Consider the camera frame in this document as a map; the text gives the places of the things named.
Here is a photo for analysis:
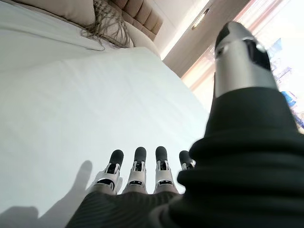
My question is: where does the tufted upholstered headboard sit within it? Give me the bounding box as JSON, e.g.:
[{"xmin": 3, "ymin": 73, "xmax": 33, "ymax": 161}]
[{"xmin": 118, "ymin": 0, "xmax": 166, "ymax": 60}]

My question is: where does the gold wall lamp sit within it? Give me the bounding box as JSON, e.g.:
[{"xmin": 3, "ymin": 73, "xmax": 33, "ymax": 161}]
[{"xmin": 191, "ymin": 8, "xmax": 210, "ymax": 30}]

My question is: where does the window with city view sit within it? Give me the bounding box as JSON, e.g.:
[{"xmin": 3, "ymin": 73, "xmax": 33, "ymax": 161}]
[{"xmin": 247, "ymin": 0, "xmax": 304, "ymax": 130}]

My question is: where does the knit tasselled throw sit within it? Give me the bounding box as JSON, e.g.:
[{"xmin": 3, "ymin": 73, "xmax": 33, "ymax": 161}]
[{"xmin": 80, "ymin": 0, "xmax": 135, "ymax": 50}]

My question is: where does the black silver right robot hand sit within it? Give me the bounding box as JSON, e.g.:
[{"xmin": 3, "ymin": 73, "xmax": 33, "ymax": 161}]
[{"xmin": 66, "ymin": 21, "xmax": 304, "ymax": 228}]

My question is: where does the beige pillow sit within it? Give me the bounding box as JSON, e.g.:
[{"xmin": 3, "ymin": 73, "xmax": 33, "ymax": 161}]
[{"xmin": 14, "ymin": 0, "xmax": 98, "ymax": 26}]

